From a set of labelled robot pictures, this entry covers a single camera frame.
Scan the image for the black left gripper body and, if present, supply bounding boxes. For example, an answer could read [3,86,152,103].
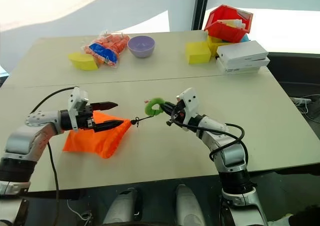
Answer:
[74,104,97,132]

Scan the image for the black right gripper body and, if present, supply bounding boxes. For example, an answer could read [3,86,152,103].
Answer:
[165,100,188,126]

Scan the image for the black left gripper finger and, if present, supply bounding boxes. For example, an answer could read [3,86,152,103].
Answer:
[93,120,125,133]
[90,101,119,111]

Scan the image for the fuzzy green ring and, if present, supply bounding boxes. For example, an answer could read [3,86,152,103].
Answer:
[144,97,167,117]

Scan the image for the orange drawstring pouch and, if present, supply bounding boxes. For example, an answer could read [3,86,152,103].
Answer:
[62,111,132,160]

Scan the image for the black pouch drawstring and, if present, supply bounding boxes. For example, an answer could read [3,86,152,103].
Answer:
[129,114,154,126]

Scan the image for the yellow plastic dish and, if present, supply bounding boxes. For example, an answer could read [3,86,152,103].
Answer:
[67,52,99,71]

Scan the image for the yellow square sponge block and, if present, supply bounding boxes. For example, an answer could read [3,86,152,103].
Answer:
[185,41,212,65]

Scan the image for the plastic bag of orange pieces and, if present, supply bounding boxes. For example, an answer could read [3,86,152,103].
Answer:
[80,30,131,68]

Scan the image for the purple bowl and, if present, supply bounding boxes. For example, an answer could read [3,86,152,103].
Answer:
[127,35,156,59]

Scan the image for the yellow plastic storage bin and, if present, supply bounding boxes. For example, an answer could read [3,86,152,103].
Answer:
[206,34,247,57]

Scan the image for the white flat cardboard box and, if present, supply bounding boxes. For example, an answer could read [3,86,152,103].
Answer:
[216,40,269,62]
[215,57,271,75]

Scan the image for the white rounded left leg shell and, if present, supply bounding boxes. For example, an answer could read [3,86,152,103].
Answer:
[102,187,140,226]

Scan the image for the white rounded leg shell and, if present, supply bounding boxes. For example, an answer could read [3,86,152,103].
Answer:
[102,187,140,226]
[174,183,206,226]

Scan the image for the red plastic storage bin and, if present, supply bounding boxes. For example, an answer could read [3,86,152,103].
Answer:
[204,4,254,43]

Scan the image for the white rounded right leg shell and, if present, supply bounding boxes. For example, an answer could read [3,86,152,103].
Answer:
[174,183,206,226]

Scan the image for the white and yellow cards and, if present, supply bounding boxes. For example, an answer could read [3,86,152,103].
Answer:
[216,18,247,30]

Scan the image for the black rounded object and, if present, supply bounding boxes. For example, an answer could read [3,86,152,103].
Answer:
[288,204,320,226]

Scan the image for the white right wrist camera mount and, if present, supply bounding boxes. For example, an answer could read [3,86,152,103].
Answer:
[175,87,201,127]

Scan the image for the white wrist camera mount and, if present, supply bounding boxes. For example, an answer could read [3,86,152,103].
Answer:
[175,87,201,127]
[67,86,90,132]

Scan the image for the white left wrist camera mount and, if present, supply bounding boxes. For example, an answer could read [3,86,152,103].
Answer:
[67,86,90,132]

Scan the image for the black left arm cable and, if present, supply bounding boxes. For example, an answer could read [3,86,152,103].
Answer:
[29,86,79,213]

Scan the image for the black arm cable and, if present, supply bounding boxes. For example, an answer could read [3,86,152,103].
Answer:
[29,86,79,213]
[172,118,250,163]

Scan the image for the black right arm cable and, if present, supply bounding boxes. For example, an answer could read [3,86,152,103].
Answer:
[172,118,250,163]

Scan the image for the white floor cable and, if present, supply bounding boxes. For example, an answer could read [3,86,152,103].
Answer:
[66,199,94,222]

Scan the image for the dark window post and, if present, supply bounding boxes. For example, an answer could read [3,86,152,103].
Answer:
[190,0,211,32]

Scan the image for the white power strip with cables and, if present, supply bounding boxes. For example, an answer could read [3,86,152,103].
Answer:
[289,94,320,125]

